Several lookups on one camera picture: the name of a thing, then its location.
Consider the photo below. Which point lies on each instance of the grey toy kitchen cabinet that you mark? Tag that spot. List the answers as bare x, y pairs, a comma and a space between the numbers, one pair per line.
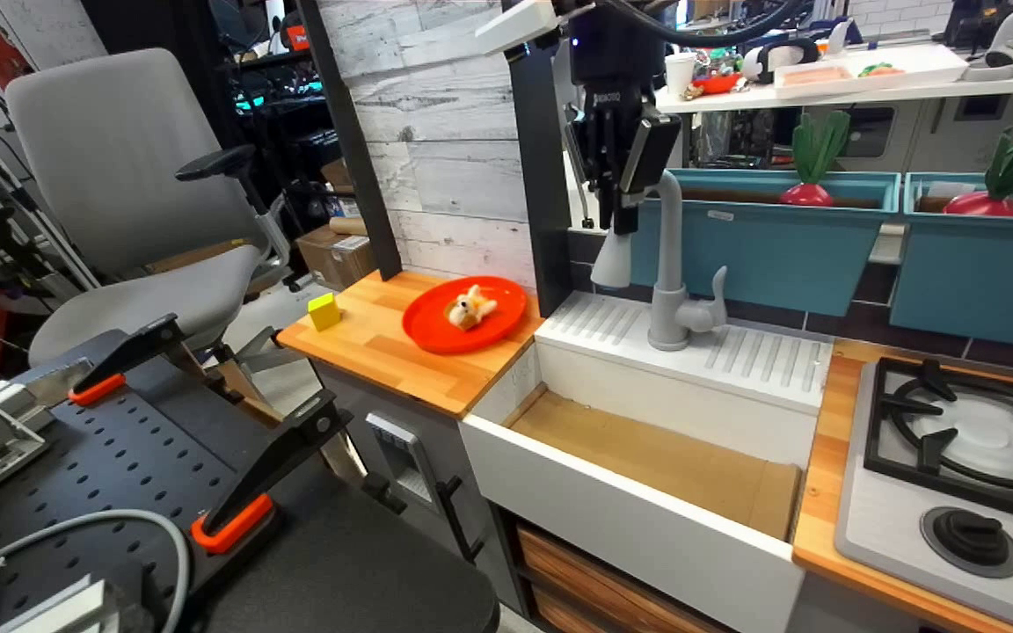
349, 410

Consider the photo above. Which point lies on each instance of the white background table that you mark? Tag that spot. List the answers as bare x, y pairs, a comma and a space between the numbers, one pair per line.
860, 90

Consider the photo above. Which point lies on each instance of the grey office chair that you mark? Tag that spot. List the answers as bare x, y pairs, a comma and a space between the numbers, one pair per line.
121, 164

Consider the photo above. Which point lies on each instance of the cream toy food piece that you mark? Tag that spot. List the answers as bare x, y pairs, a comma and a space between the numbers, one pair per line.
468, 308

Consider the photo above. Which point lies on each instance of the wooden drawer fronts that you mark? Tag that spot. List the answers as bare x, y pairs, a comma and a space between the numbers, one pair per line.
577, 587

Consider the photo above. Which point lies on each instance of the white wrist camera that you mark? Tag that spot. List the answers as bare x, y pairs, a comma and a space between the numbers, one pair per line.
520, 24

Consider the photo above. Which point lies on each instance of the red round plate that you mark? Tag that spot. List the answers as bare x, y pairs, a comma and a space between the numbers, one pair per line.
437, 330

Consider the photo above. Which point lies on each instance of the red bowl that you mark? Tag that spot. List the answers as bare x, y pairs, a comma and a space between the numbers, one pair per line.
719, 87

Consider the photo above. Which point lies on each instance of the white toy sink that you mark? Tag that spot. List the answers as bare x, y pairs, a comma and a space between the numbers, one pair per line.
648, 533

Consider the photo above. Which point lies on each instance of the white cup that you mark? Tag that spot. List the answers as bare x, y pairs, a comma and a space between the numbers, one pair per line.
679, 77

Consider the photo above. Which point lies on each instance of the black burner grate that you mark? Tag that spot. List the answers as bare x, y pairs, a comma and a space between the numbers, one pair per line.
935, 447

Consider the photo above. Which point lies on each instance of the grey toy faucet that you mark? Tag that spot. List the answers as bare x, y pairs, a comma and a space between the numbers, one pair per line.
671, 284

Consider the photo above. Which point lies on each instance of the white tray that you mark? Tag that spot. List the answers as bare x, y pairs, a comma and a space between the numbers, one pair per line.
881, 64

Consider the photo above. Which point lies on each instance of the black stove knob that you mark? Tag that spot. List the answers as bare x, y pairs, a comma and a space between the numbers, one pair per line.
971, 542

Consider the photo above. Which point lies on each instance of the teal planter box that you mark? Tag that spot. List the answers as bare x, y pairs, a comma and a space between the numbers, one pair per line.
764, 257
975, 284

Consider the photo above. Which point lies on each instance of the black upright post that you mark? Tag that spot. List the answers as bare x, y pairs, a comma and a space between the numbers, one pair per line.
542, 198

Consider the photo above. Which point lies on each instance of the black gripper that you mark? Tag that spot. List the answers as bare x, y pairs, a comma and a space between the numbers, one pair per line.
613, 49

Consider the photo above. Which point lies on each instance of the grey toy stove top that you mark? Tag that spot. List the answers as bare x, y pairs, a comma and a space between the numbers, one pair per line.
881, 559

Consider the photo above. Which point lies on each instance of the cardboard box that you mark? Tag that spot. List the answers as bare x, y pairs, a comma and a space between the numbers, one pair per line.
335, 250

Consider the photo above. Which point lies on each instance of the wooden counter slab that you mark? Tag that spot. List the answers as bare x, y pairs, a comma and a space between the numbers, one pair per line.
817, 493
355, 353

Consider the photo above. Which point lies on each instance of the yellow block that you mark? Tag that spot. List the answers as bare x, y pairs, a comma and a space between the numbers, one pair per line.
324, 315

